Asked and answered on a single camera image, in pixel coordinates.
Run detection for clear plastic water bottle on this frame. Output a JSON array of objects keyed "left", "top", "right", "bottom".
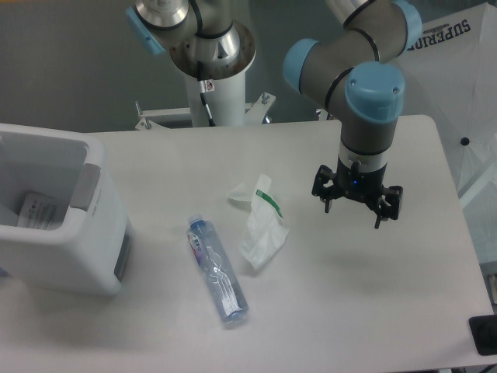
[{"left": 186, "top": 214, "right": 249, "bottom": 324}]

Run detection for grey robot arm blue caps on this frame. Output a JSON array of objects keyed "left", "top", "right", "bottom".
[{"left": 126, "top": 1, "right": 422, "bottom": 222}]

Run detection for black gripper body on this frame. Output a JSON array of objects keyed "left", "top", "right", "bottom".
[{"left": 328, "top": 159, "right": 387, "bottom": 203}]

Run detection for white plastic trash can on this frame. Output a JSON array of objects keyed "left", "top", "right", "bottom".
[{"left": 1, "top": 124, "right": 131, "bottom": 295}]

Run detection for white paper label in bin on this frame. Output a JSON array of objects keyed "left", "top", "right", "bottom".
[{"left": 17, "top": 192, "right": 61, "bottom": 230}]

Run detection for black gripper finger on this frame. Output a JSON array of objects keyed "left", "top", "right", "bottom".
[
  {"left": 311, "top": 165, "right": 335, "bottom": 213},
  {"left": 374, "top": 186, "right": 403, "bottom": 229}
]

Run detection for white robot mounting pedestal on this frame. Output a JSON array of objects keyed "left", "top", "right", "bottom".
[{"left": 135, "top": 69, "right": 276, "bottom": 131}]

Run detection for white umbrella with text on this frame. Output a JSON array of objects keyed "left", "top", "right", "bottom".
[{"left": 395, "top": 2, "right": 496, "bottom": 263}]

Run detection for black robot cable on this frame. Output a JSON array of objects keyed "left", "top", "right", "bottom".
[{"left": 196, "top": 60, "right": 217, "bottom": 127}]

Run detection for crumpled white plastic wrapper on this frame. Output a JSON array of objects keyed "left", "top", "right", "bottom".
[{"left": 228, "top": 173, "right": 290, "bottom": 271}]

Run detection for black device at table edge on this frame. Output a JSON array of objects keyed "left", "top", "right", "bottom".
[{"left": 468, "top": 315, "right": 496, "bottom": 356}]

